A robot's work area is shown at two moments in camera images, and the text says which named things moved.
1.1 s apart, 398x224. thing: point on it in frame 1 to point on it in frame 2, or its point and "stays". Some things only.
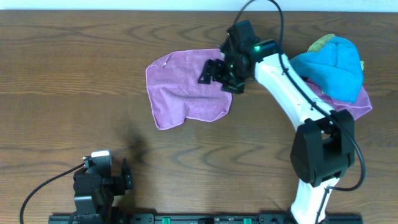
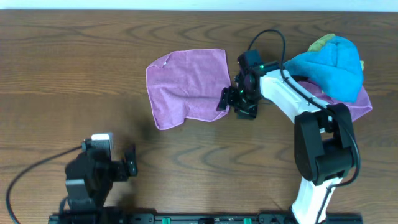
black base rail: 196,218 stays
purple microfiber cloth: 175,93 stays
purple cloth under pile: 357,107 stays
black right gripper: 226,76 to 236,99
